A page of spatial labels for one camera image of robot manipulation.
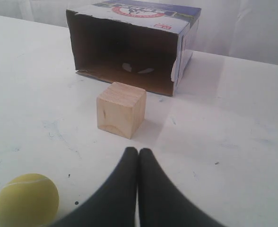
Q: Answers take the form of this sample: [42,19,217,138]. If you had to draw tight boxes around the blue white cardboard box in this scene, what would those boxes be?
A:
[66,0,201,96]

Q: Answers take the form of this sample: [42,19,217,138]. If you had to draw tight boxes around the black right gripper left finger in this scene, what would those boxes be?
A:
[51,147,139,227]

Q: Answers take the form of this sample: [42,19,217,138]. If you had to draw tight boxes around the yellow tennis ball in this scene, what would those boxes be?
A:
[0,174,59,227]

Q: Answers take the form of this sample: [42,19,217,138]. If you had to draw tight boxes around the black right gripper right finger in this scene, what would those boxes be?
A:
[138,148,215,227]

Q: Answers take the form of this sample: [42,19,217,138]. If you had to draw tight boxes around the wooden cube block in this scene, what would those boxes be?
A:
[96,82,147,139]

